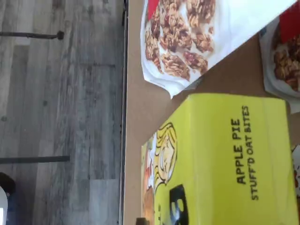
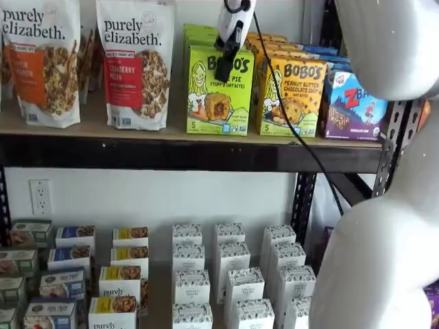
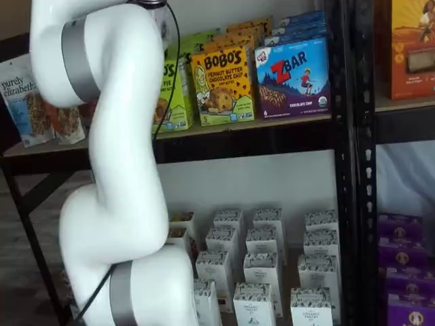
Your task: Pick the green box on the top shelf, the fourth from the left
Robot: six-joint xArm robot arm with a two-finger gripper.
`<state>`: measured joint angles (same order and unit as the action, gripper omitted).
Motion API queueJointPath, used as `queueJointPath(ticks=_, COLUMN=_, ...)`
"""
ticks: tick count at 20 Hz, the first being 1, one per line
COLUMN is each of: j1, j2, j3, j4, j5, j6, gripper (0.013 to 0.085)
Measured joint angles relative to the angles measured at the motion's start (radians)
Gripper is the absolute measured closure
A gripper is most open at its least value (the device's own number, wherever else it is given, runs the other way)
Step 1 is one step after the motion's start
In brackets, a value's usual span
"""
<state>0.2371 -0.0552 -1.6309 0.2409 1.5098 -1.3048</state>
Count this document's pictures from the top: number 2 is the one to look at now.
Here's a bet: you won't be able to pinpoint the white patterned pantry box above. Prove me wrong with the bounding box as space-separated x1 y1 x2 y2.
263 224 297 275
214 222 246 275
174 269 211 306
268 242 307 285
216 241 252 295
275 264 317 323
171 223 204 247
171 243 206 272
234 298 276 329
283 295 313 329
224 267 265 316
171 302 214 329

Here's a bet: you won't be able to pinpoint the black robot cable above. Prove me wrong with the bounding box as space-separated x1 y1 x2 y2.
239 0 345 217

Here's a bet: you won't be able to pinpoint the green-banded granola box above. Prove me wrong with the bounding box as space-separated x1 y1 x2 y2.
9 219 53 248
0 307 19 329
0 276 27 308
0 247 39 278

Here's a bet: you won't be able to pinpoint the purple snack box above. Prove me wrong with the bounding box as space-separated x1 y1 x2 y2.
321 225 336 256
423 283 439 329

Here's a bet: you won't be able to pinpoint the white wall outlet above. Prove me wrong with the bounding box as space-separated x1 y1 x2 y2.
29 178 53 217

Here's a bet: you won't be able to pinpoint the orange cardboard box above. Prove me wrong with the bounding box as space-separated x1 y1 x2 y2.
418 99 432 128

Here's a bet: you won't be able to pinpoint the red-label Purely Elizabeth granola bag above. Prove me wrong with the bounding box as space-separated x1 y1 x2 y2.
95 0 175 131

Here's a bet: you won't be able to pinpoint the wooden shelf board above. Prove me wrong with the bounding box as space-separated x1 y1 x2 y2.
0 85 384 149

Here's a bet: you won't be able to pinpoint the black metal shelf unit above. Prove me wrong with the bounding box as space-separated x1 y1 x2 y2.
0 0 426 251

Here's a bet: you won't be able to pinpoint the white organic pantry boxes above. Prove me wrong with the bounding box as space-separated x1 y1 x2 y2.
0 219 320 329

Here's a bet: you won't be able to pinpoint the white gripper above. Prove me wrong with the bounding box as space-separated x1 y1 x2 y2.
214 0 257 80

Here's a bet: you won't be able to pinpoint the yellow-banded granola box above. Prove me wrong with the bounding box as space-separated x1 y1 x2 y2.
88 295 139 329
98 265 150 316
109 244 150 275
112 226 150 248

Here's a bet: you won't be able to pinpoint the orange-label Purely Elizabeth granola bag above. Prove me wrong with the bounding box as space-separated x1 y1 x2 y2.
0 0 82 130

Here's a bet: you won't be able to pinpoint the green Bobo's apple pie box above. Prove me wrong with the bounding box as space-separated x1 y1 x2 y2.
186 44 255 135
183 23 220 36
183 32 222 49

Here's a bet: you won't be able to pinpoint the yellow Bobo's peanut butter box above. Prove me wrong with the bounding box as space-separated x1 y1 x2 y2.
246 32 299 52
255 56 329 138
253 47 309 64

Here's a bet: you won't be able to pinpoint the blue Z Bar box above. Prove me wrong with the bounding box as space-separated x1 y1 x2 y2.
300 43 344 59
322 54 354 75
318 70 389 141

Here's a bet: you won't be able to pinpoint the blue-banded granola box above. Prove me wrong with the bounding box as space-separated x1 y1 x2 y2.
38 267 86 302
23 297 78 329
47 245 92 275
55 225 97 255

